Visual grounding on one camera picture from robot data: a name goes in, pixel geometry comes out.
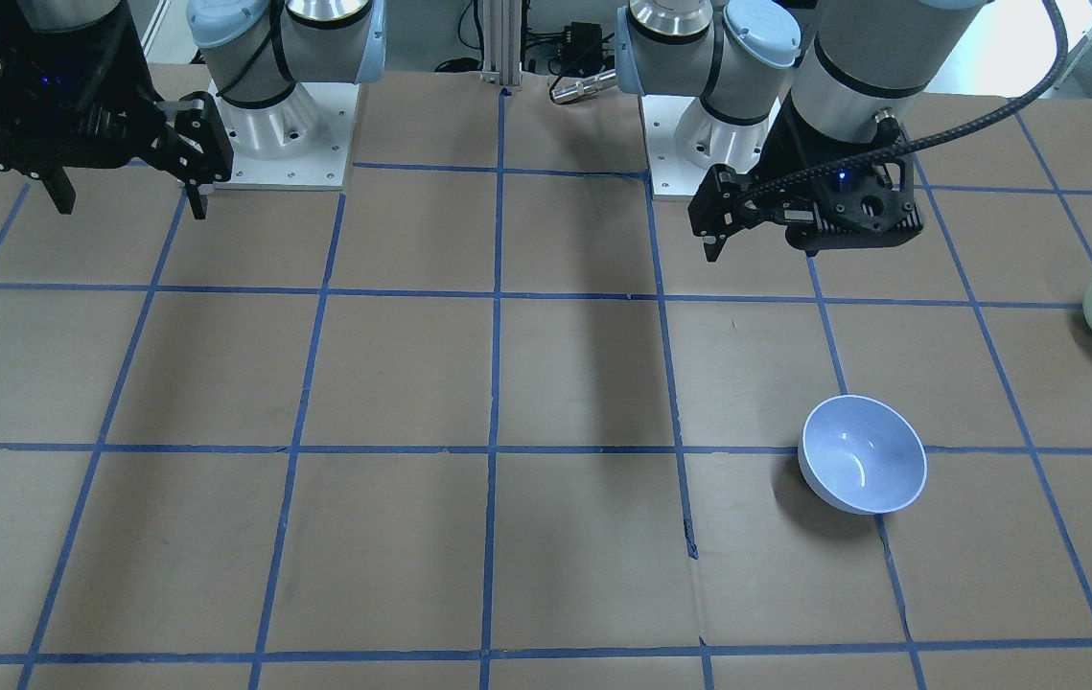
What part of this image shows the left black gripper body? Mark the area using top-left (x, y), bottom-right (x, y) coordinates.
top-left (687, 102), bottom-right (925, 255)

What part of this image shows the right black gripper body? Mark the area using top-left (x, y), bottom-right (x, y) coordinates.
top-left (0, 27), bottom-right (233, 185)

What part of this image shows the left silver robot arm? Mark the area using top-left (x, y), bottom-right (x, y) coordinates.
top-left (613, 1), bottom-right (981, 262)

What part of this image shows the blue bowl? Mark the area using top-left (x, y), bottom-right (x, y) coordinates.
top-left (797, 396), bottom-right (928, 515)

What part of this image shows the silver cylindrical connector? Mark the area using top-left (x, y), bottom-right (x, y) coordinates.
top-left (548, 69), bottom-right (618, 105)

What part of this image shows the black power box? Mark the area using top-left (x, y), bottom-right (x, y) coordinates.
top-left (557, 22), bottom-right (608, 76)

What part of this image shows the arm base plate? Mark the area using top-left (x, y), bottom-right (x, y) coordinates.
top-left (217, 82), bottom-right (361, 192)
top-left (640, 95), bottom-right (779, 200)

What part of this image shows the black braided cable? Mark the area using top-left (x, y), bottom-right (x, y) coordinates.
top-left (741, 0), bottom-right (1069, 204)

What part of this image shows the aluminium frame post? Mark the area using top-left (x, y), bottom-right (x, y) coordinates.
top-left (475, 1), bottom-right (524, 91)

